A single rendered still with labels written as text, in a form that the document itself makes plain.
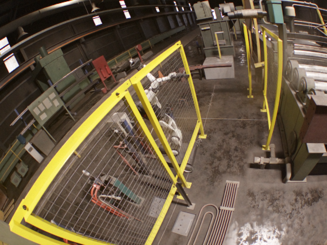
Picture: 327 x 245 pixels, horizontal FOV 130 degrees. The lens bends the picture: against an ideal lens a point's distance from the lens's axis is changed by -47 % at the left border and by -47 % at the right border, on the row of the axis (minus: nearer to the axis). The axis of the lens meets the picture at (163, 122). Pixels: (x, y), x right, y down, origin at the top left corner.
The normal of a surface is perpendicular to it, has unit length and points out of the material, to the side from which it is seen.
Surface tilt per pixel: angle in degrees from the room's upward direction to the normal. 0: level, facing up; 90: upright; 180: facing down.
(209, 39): 90
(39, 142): 94
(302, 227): 0
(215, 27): 90
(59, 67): 90
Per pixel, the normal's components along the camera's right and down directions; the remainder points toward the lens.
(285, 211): -0.32, -0.74
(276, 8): -0.40, 0.67
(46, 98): 0.86, 0.03
